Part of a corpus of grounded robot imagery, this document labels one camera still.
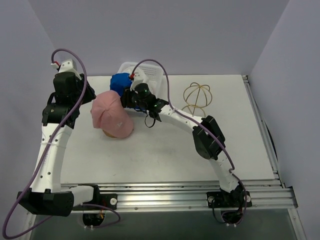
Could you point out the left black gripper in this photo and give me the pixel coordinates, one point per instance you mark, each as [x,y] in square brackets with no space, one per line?
[88,90]

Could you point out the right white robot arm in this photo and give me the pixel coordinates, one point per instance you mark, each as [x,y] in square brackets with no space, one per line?
[208,138]

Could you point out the wooden hat stand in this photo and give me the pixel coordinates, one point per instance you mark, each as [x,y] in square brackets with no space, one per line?
[108,134]

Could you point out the white plastic basket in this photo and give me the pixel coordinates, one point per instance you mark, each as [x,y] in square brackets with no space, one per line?
[152,75]

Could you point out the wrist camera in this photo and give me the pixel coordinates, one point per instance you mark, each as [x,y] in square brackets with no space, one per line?
[138,78]
[66,66]

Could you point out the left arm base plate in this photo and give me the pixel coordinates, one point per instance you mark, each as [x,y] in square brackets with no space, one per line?
[109,200]

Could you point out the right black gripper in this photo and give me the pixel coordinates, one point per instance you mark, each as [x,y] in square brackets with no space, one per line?
[126,98]

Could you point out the white bucket hat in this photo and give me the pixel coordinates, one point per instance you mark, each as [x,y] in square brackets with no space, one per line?
[131,68]

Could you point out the blue baseball cap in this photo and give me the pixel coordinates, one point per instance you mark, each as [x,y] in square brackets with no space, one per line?
[120,81]

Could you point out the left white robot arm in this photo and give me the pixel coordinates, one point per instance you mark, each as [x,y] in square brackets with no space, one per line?
[45,196]

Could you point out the aluminium mounting rail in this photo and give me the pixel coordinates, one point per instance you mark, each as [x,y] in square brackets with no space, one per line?
[192,196]

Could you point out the pink baseball cap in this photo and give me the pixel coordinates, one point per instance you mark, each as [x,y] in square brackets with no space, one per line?
[108,114]

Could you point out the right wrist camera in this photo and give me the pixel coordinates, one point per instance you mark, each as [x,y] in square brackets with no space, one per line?
[138,78]

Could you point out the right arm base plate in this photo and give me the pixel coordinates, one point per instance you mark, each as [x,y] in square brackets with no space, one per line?
[222,199]

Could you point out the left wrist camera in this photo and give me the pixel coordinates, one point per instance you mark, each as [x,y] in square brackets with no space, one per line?
[66,66]

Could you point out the gold wire hat stand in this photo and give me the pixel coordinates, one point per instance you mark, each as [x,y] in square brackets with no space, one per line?
[197,97]

